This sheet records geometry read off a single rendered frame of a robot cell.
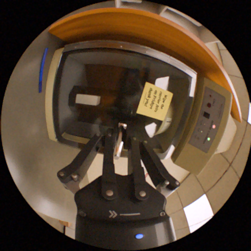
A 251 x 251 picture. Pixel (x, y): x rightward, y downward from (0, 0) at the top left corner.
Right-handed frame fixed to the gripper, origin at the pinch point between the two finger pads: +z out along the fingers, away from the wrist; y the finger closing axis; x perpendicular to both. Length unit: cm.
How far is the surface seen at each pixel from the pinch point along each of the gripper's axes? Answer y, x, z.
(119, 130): -0.4, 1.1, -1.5
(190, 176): 145, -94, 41
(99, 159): -11, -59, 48
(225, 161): 145, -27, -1
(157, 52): 4.8, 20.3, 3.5
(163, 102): 8.9, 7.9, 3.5
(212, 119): 25.3, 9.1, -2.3
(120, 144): 0.3, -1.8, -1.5
